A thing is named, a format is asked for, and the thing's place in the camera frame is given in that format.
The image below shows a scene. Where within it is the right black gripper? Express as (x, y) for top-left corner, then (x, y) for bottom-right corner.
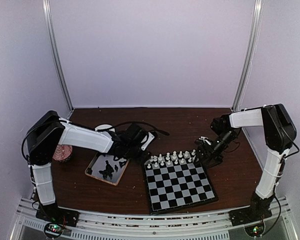
(194, 130), (236, 169)

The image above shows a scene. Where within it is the black grey chessboard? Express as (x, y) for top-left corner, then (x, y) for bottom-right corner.
(143, 149), (219, 215)

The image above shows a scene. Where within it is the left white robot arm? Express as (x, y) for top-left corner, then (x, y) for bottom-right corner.
(24, 110), (155, 222)

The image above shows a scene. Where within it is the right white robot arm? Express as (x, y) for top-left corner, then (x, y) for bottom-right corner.
(193, 103), (297, 221)

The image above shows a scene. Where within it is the white ceramic bowl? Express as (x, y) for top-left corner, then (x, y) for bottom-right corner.
(94, 124), (114, 132)

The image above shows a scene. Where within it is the wooden rimmed black tray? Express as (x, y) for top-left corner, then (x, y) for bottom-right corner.
(84, 152), (129, 186)

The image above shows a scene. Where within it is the red patterned bowl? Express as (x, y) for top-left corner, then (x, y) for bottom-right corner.
(52, 144), (73, 163)

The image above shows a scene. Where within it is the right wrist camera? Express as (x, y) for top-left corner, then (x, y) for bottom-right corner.
(194, 136), (213, 145)

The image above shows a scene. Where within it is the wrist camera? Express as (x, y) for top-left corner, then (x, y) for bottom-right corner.
(140, 131), (158, 151)
(194, 136), (213, 145)

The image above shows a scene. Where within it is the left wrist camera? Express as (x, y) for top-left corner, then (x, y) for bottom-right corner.
(140, 131), (158, 151)

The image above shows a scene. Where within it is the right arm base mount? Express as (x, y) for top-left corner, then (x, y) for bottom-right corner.
(228, 207), (272, 238)

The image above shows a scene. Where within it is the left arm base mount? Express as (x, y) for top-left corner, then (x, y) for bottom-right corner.
(35, 208), (80, 240)

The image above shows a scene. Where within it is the aluminium front rail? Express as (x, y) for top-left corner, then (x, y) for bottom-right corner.
(9, 196), (298, 240)

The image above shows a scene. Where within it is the right aluminium frame post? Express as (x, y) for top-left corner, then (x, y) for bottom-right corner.
(231, 0), (264, 111)

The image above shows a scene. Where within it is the aluminium frame post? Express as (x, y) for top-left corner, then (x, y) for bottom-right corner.
(42, 0), (74, 113)
(231, 0), (264, 111)

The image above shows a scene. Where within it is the left aluminium frame post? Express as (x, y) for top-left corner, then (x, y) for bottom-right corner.
(42, 0), (74, 113)

